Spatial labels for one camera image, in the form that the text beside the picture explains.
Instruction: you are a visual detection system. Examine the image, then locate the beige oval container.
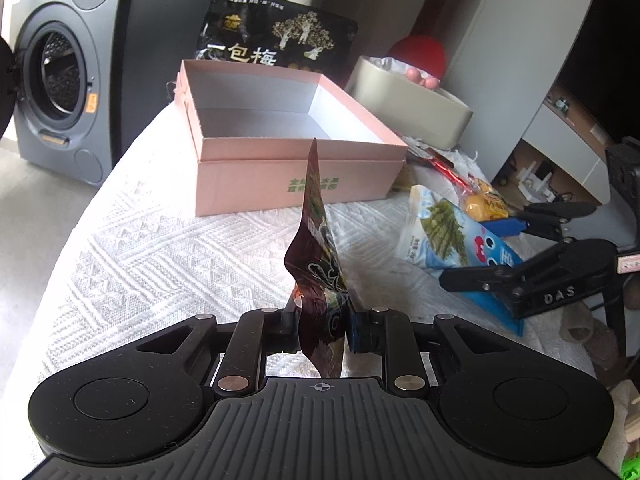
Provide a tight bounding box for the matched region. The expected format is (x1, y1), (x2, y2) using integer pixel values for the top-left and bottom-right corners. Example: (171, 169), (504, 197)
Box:
(345, 55), (473, 151)

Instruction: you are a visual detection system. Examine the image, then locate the pink toy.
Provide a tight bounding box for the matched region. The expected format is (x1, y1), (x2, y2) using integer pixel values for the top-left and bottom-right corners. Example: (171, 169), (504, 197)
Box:
(405, 66), (441, 88)

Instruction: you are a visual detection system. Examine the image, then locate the blue seaweed snack packet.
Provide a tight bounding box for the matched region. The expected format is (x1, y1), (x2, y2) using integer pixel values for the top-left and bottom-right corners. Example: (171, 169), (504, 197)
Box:
(397, 185), (526, 338)

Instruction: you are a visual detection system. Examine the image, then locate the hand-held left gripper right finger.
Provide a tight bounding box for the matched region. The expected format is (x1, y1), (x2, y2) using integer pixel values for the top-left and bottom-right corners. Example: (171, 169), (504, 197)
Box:
(348, 309), (493, 393)

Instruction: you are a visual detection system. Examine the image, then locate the red snack packet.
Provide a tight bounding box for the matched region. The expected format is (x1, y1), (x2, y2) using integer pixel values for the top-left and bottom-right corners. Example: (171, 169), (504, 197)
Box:
(407, 147), (473, 188)

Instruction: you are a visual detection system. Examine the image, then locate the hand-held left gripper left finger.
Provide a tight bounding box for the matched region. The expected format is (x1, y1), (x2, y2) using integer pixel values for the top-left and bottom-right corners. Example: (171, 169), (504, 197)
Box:
(136, 309), (303, 393)

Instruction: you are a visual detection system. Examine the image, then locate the dark maroon snack packet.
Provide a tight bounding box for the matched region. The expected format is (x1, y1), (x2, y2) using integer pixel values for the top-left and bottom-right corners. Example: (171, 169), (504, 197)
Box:
(283, 137), (361, 378)

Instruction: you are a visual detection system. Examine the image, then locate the large black snack bag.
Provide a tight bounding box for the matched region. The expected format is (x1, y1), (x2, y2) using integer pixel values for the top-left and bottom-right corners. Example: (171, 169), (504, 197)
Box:
(192, 0), (360, 86)

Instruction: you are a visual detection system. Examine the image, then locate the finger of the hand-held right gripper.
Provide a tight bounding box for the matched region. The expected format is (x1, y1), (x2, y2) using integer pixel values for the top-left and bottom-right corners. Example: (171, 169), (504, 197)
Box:
(439, 239), (616, 311)
(505, 201), (598, 241)

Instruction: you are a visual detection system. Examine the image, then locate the grey washing machine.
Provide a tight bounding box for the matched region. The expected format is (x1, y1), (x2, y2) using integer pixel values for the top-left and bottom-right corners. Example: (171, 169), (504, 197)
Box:
(0, 0), (132, 188)

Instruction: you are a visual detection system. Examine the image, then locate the red ball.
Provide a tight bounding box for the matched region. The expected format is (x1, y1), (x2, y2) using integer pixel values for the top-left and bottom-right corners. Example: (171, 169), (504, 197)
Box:
(387, 36), (448, 80)

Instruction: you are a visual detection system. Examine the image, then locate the white textured tablecloth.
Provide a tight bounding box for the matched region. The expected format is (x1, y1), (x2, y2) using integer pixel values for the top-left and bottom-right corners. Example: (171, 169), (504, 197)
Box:
(37, 105), (598, 391)

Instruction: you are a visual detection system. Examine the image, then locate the white router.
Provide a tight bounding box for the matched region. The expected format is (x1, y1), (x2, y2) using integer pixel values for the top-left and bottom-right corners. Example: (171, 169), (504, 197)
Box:
(515, 160), (556, 197)

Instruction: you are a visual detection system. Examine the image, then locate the beige slipper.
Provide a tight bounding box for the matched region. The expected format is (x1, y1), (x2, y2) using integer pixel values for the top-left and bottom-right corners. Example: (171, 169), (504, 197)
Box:
(559, 305), (607, 348)

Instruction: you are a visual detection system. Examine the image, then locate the pink cardboard box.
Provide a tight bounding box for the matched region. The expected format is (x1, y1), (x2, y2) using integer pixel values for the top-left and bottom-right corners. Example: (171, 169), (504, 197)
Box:
(174, 58), (408, 218)

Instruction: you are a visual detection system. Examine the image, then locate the white shelf cabinet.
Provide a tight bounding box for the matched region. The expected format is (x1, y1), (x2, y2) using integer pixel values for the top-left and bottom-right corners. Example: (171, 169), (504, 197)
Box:
(492, 60), (640, 211)

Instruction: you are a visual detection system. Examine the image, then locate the yellow snack packet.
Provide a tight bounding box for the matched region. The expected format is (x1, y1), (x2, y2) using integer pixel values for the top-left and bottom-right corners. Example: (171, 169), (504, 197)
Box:
(457, 180), (511, 223)

